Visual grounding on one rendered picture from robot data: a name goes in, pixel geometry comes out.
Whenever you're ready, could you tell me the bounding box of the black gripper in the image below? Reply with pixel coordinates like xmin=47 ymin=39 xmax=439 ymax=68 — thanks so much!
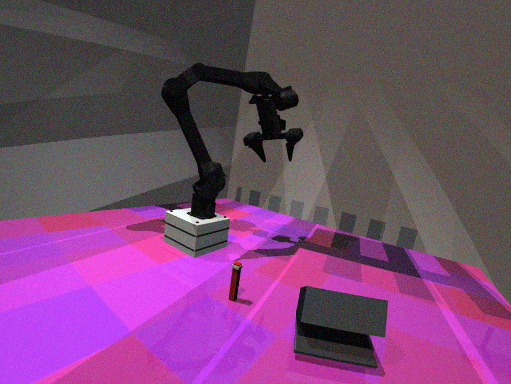
xmin=243 ymin=114 xmax=303 ymax=163

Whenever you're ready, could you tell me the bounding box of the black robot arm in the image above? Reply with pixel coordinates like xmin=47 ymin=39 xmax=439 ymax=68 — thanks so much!
xmin=161 ymin=62 xmax=298 ymax=220

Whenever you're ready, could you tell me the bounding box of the dark red peg with red top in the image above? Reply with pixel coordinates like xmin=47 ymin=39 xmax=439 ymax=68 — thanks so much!
xmin=229 ymin=262 xmax=242 ymax=302

